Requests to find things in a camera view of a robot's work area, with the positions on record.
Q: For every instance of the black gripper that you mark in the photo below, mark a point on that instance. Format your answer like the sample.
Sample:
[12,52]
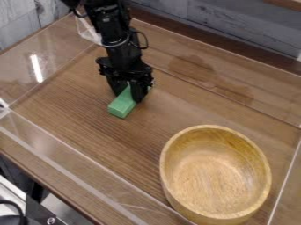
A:
[123,68]

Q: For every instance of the green rectangular block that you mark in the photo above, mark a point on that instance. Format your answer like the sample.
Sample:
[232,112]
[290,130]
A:
[121,104]

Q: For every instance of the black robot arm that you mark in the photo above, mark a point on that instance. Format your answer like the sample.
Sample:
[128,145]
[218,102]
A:
[109,16]

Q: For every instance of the brown wooden bowl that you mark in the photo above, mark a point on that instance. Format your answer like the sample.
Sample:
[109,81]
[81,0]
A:
[215,176]

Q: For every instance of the clear acrylic tray wall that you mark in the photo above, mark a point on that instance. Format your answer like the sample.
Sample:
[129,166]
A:
[97,161]

